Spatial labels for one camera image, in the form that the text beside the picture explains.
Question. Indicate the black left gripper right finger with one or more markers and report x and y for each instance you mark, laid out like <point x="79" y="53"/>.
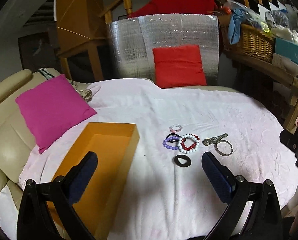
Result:
<point x="253" y="209"/>

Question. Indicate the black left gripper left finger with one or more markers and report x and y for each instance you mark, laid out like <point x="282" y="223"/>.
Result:
<point x="34" y="217"/>

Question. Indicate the black ring bangle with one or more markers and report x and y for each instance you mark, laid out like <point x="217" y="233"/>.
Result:
<point x="182" y="160"/>

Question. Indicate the silver metal watch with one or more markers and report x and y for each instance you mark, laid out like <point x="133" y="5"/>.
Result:
<point x="213" y="140"/>

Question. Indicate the beige leather sofa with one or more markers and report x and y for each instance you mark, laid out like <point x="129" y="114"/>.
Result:
<point x="19" y="155"/>

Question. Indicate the pale pink blanket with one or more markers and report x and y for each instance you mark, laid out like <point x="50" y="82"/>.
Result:
<point x="164" y="201"/>

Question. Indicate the teal box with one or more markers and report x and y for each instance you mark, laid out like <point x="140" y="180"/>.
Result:
<point x="287" y="49"/>

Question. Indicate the orange cardboard box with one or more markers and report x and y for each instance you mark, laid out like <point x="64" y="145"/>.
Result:
<point x="115" y="145"/>

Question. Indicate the magenta pillow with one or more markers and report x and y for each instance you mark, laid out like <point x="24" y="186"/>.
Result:
<point x="51" y="108"/>

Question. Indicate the wicker basket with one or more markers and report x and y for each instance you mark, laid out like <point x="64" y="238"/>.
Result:
<point x="252" y="42"/>

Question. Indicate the patterned fabric scrap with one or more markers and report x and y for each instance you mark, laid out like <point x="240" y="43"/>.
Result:
<point x="85" y="93"/>

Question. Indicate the blue cloth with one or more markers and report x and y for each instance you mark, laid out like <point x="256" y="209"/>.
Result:
<point x="237" y="18"/>

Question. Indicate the small red pillow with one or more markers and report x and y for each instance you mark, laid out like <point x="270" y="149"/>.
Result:
<point x="179" y="66"/>

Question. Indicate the large red cushion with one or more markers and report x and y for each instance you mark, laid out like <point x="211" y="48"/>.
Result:
<point x="203" y="7"/>

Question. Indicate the wooden side table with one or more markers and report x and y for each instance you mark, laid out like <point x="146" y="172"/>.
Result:
<point x="80" y="29"/>

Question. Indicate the silver insulation foil panel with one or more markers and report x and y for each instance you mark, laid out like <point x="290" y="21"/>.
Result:
<point x="132" y="41"/>

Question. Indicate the wooden shelf rail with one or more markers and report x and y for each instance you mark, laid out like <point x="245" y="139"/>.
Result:
<point x="279" y="75"/>

